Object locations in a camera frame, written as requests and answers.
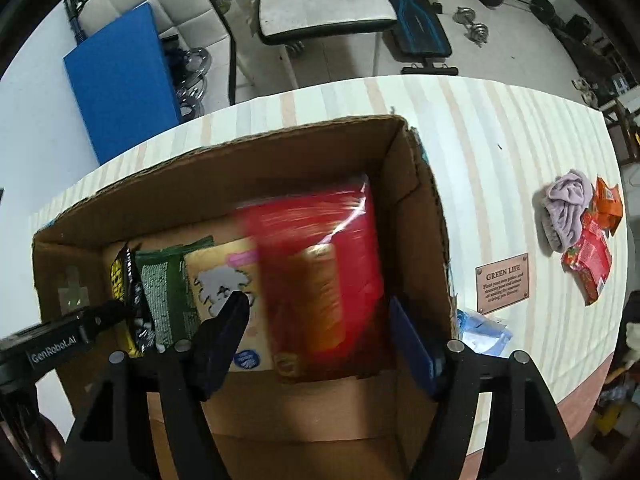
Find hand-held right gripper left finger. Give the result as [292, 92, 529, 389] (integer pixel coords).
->
[57, 291, 251, 480]

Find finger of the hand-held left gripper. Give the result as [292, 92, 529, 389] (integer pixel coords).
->
[82, 300, 147, 342]

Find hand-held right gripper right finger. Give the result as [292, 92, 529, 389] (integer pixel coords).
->
[389, 296, 581, 480]

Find black and yellow packet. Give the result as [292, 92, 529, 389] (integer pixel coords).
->
[109, 242, 156, 358]

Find brown cardboard box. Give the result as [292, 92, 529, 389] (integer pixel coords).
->
[31, 115, 458, 480]

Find large red snack packet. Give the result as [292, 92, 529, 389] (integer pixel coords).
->
[237, 175, 396, 386]

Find green snack packet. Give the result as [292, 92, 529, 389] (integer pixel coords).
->
[135, 236, 216, 351]

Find beige packet with white figure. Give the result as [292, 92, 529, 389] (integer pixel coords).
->
[182, 237, 276, 373]

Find brown sign plaque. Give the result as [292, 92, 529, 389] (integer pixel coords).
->
[475, 252, 530, 316]

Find small red snack packet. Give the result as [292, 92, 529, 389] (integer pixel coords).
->
[561, 212, 613, 307]

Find lilac towel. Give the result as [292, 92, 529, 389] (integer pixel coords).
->
[537, 170, 596, 253]

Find striped tablecloth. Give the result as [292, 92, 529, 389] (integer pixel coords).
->
[30, 76, 630, 411]

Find blue foam mat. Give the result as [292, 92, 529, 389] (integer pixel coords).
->
[62, 2, 183, 166]

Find orange snack packet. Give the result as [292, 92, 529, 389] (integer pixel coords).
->
[590, 176, 623, 236]

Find chrome weight plates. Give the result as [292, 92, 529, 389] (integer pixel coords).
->
[170, 45, 213, 118]

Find wooden stool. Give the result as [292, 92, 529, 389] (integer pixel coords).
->
[602, 99, 640, 163]

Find black and blue weight bench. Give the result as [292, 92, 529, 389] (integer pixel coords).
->
[382, 0, 458, 76]

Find chrome dumbbell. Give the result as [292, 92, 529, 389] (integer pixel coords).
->
[452, 6, 491, 43]

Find white chair seat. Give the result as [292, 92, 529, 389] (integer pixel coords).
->
[257, 0, 398, 46]

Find black barbell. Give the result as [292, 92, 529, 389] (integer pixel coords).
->
[472, 0, 558, 26]

